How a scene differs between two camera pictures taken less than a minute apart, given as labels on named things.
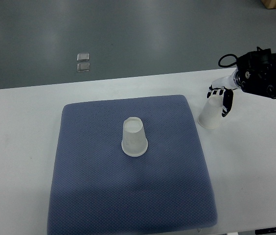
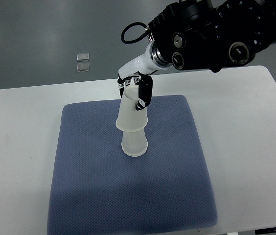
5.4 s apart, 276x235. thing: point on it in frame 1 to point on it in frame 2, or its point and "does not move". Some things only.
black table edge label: [275, 230] does not move
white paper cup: [210, 116] to [130, 119]
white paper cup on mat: [134, 142] does not move
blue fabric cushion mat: [96, 189] does not move
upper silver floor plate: [82, 57] does not move
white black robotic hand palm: [228, 82] to [144, 64]
